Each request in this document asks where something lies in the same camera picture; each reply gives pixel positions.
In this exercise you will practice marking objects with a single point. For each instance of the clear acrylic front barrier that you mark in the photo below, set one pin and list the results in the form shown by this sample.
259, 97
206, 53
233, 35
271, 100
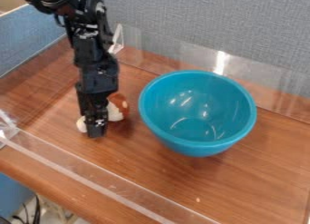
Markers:
119, 189

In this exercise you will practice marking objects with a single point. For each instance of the blue plastic bowl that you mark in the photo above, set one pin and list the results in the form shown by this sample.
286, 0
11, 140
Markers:
199, 112

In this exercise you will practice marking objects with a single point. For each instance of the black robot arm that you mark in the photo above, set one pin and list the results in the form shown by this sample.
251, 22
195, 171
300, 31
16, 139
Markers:
83, 18

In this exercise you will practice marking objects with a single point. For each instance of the clear acrylic barrier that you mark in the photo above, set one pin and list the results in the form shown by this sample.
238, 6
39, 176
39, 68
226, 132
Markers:
163, 54
119, 189

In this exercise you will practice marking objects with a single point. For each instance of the clear acrylic corner bracket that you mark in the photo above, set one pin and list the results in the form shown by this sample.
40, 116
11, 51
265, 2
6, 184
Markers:
116, 40

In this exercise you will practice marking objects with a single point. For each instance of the clear acrylic back barrier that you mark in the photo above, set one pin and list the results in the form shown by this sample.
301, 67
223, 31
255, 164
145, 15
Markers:
163, 54

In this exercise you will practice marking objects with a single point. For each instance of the blue partition with wooden shelf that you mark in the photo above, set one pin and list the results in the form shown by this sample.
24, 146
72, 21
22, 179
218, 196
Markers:
27, 32

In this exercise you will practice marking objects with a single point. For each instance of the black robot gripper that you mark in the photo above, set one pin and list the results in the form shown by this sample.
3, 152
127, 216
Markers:
98, 83

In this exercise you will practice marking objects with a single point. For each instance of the white brown toy mushroom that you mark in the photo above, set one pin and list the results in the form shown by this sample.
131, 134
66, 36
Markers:
118, 107

